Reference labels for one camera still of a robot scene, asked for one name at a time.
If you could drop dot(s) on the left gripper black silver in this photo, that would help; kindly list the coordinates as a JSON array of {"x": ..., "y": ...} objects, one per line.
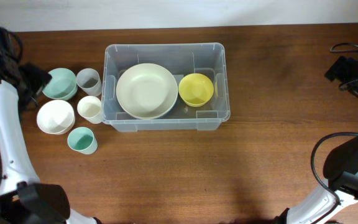
[{"x": 37, "y": 78}]

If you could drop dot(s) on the clear plastic storage container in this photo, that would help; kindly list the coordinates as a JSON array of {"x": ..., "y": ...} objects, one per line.
[{"x": 180, "y": 59}]

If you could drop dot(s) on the green bowl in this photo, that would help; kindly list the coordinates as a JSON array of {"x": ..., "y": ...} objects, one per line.
[{"x": 62, "y": 86}]

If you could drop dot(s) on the green cup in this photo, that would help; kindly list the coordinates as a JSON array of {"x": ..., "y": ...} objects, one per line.
[{"x": 82, "y": 140}]

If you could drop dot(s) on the yellow bowl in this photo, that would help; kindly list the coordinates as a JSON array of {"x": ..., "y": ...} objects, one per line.
[{"x": 196, "y": 89}]

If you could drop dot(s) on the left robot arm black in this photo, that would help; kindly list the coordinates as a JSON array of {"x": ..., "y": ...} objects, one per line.
[{"x": 23, "y": 199}]

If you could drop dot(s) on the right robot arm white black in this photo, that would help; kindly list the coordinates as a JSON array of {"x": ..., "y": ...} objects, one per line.
[{"x": 338, "y": 188}]

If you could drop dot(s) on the grey cup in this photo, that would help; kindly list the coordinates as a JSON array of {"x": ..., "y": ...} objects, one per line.
[{"x": 89, "y": 81}]

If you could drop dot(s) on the cream cup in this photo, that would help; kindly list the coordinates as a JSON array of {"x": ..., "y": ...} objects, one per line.
[{"x": 89, "y": 107}]

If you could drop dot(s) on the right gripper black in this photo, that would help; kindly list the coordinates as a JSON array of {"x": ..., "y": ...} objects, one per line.
[{"x": 339, "y": 71}]

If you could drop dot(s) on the white bowl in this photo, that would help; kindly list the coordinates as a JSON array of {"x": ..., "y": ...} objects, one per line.
[{"x": 56, "y": 117}]

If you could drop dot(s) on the cream plate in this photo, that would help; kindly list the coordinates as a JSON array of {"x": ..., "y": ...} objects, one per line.
[{"x": 147, "y": 91}]

